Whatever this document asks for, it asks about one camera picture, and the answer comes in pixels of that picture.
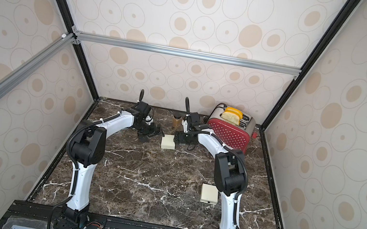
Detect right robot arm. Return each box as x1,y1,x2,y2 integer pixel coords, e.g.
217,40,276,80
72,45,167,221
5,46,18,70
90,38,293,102
174,98,248,229

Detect brown spice jar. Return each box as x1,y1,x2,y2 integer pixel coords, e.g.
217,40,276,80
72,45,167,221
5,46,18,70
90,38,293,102
172,112,183,130

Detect cream square box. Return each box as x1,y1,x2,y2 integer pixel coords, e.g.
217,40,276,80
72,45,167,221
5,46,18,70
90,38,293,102
200,183,219,205

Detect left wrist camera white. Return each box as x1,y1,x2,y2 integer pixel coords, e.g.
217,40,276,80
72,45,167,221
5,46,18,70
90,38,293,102
146,116,153,124

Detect cream drawer jewelry box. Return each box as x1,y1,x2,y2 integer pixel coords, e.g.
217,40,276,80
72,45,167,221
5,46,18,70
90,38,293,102
161,134,176,150

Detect left aluminium rail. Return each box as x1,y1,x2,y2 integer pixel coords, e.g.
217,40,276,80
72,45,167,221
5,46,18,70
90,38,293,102
0,33,75,99

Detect pale toast slice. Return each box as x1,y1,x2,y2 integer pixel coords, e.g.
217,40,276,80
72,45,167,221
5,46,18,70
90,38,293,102
221,111,241,125

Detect back aluminium rail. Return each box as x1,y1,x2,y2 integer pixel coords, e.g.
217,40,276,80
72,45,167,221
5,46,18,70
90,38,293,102
75,31,301,76

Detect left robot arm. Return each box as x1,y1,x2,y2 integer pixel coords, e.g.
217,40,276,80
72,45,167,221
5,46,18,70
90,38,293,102
62,90,165,229

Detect black toaster cable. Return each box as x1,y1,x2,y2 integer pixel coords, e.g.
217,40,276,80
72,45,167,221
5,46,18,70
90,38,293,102
206,100,229,124

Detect red polka dot toaster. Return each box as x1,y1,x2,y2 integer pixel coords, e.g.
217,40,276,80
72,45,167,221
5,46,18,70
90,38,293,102
207,103,257,153

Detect aluminium rail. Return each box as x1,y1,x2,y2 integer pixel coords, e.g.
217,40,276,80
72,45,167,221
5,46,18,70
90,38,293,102
75,31,301,76
0,33,75,99

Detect yellow toast slice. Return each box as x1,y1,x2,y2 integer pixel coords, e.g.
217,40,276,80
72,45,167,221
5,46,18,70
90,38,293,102
225,107,243,119

